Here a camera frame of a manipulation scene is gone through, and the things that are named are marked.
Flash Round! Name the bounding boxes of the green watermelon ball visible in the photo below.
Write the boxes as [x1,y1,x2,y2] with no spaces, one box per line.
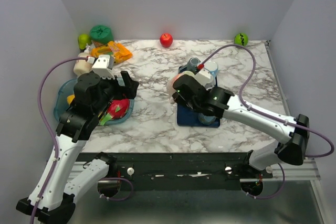
[234,33,249,46]

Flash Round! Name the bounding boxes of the red dragon fruit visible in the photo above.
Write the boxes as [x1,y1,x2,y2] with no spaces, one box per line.
[100,99,130,125]

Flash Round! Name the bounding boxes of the cream lotion bottle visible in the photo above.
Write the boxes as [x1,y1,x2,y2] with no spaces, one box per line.
[73,45,92,77]

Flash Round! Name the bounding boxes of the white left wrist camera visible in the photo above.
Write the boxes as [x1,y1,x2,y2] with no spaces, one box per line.
[87,55,114,80]

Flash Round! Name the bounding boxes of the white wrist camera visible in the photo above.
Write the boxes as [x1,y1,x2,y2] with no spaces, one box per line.
[194,68,215,90]
[87,55,114,80]

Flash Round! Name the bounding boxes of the blue mug white base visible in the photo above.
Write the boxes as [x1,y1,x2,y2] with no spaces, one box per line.
[204,60,218,78]

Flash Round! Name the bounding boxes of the red apple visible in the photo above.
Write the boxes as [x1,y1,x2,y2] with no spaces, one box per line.
[159,33,173,48]

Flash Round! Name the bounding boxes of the dark blue tray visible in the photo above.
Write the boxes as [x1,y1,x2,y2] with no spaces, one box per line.
[177,70,220,128]

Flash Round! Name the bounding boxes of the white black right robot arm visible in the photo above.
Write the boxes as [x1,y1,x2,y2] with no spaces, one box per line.
[166,74,309,178]

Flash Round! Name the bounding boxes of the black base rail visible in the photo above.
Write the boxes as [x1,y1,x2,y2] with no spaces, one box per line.
[75,152,273,196]

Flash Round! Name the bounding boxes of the yellow lemon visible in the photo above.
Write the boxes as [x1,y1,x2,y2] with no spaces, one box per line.
[67,94,75,105]

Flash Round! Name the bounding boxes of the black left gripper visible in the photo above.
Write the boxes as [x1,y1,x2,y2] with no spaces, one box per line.
[93,70,139,115]

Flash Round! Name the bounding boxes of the blue butterfly mug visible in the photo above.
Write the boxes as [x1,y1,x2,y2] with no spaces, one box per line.
[198,113,219,125]

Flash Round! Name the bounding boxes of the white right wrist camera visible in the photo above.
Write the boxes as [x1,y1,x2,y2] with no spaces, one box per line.
[194,68,215,90]

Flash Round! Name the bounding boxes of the green wrapped cup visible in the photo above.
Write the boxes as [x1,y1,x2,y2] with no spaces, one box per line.
[89,25,114,47]

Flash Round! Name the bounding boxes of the dark grey-blue mug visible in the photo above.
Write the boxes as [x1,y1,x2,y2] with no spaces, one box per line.
[186,57,201,74]

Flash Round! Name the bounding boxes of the green pear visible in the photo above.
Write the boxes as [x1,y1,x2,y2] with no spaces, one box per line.
[78,34,92,50]

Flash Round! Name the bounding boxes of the clear blue plastic bowl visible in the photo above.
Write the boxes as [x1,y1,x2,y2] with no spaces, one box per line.
[54,79,134,126]

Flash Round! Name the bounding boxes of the pink mug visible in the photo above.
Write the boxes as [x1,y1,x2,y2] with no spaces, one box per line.
[166,73,188,106]

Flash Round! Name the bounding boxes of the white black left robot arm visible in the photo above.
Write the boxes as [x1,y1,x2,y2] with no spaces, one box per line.
[16,71,139,223]

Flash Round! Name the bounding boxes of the orange snack bag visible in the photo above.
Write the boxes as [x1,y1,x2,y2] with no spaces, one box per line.
[91,41,133,64]

